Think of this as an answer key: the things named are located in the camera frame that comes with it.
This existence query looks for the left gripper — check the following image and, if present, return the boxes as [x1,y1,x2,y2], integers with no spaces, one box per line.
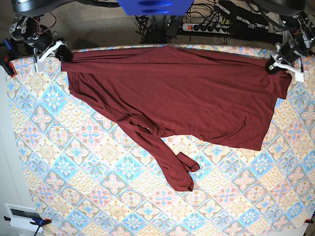
[266,41,302,74]

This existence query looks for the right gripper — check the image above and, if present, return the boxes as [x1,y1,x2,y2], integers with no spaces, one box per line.
[31,37,73,63]

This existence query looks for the maroon t-shirt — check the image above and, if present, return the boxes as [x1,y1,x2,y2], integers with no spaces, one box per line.
[61,46,291,191]

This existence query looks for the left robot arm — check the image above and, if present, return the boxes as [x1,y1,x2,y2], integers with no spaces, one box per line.
[254,0,315,77]

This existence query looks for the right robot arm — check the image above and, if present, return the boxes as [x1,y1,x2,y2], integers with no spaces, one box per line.
[9,15,73,62]

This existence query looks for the patterned tablecloth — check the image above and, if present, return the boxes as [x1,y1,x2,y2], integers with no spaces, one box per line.
[1,57,315,236]

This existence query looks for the orange right clamp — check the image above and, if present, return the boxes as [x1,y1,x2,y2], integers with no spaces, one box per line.
[304,219,314,224]

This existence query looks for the blue orange lower clamp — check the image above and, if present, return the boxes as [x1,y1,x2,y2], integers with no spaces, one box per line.
[4,216,52,236]

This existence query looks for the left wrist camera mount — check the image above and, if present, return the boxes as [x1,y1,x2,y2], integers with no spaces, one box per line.
[268,43,306,82]

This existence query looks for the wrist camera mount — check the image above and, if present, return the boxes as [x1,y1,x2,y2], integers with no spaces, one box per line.
[31,40,68,73]
[268,43,306,82]

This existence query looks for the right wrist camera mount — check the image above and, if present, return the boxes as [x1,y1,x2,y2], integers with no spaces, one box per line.
[31,40,68,73]

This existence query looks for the black power strip red switch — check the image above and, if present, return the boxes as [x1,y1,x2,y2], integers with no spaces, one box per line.
[182,23,228,34]

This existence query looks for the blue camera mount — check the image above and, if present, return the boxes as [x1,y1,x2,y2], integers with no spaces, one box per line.
[117,0,193,16]

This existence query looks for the tangled black cables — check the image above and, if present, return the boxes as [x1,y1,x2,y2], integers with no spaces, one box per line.
[134,14,173,45]

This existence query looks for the white wall socket plate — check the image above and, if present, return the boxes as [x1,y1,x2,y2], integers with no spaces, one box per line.
[4,203,40,232]

